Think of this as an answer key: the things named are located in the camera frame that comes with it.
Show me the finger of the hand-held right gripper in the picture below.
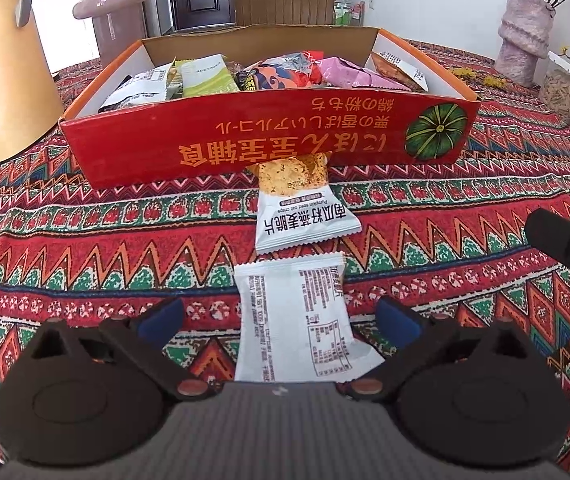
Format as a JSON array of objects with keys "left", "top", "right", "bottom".
[{"left": 524, "top": 207, "right": 570, "bottom": 317}]

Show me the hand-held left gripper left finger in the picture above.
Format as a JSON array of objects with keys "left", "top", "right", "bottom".
[{"left": 15, "top": 297, "right": 226, "bottom": 403}]

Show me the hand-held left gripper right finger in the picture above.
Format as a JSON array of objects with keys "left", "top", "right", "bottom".
[{"left": 347, "top": 296, "right": 548, "bottom": 403}]

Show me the white cracker snack packet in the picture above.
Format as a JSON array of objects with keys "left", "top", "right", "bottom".
[
  {"left": 371, "top": 50, "right": 428, "bottom": 92},
  {"left": 254, "top": 154, "right": 362, "bottom": 255},
  {"left": 234, "top": 252, "right": 386, "bottom": 383},
  {"left": 99, "top": 62, "right": 176, "bottom": 111}
]

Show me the red cardboard box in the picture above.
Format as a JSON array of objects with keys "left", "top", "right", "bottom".
[{"left": 58, "top": 25, "right": 482, "bottom": 190}]

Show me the green white snack packet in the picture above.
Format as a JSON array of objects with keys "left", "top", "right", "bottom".
[{"left": 175, "top": 55, "right": 241, "bottom": 100}]

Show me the pink snack packet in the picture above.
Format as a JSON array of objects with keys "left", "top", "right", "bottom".
[{"left": 317, "top": 56, "right": 411, "bottom": 92}]

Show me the orange red snack packet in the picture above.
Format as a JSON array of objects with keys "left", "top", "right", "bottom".
[{"left": 242, "top": 50, "right": 323, "bottom": 92}]

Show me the patterned red tablecloth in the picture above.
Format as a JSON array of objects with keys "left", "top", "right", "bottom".
[{"left": 0, "top": 37, "right": 570, "bottom": 480}]

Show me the jar of seeds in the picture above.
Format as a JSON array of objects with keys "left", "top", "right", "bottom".
[{"left": 539, "top": 51, "right": 570, "bottom": 128}]

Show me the yellow flower sprig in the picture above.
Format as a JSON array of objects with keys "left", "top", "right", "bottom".
[{"left": 452, "top": 67, "right": 508, "bottom": 91}]

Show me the grey vase with dried roses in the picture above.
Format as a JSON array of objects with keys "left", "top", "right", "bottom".
[{"left": 494, "top": 0, "right": 557, "bottom": 88}]

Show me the yellow thermos jug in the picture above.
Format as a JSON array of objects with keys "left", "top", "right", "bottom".
[{"left": 0, "top": 0, "right": 66, "bottom": 163}]

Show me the purple glass vase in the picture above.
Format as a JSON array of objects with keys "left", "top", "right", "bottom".
[{"left": 73, "top": 0, "right": 156, "bottom": 66}]

